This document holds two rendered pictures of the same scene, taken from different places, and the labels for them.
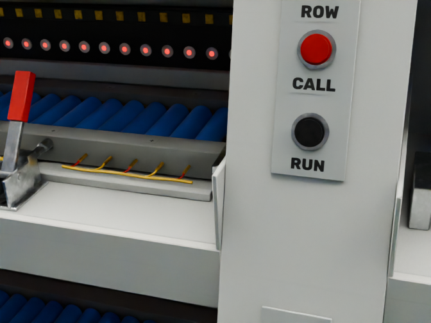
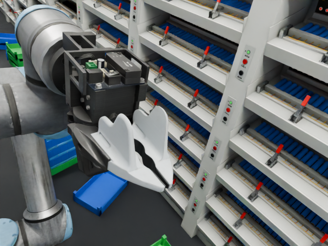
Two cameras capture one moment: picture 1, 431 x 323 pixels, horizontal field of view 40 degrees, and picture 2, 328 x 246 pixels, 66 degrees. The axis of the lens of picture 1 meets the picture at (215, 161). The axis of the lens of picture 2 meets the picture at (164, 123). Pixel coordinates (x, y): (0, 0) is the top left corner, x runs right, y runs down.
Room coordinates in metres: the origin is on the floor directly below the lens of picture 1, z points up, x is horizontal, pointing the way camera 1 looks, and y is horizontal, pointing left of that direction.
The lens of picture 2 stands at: (-0.57, -0.25, 1.36)
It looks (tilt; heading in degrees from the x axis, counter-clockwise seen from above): 35 degrees down; 28
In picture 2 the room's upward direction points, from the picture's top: 10 degrees clockwise
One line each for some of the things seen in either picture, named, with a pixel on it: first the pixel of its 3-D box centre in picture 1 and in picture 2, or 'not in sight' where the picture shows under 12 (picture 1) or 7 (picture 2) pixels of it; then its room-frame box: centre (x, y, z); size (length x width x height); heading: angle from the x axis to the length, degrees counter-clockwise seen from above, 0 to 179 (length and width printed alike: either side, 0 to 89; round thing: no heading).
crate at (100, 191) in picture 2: not in sight; (102, 188); (0.21, 0.52, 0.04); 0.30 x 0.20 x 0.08; 6
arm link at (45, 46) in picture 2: not in sight; (73, 62); (-0.35, 0.03, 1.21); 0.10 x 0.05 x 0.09; 159
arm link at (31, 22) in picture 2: not in sight; (52, 43); (-0.32, 0.11, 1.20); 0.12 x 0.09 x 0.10; 69
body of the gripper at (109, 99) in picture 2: not in sight; (95, 84); (-0.38, -0.05, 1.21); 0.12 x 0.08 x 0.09; 69
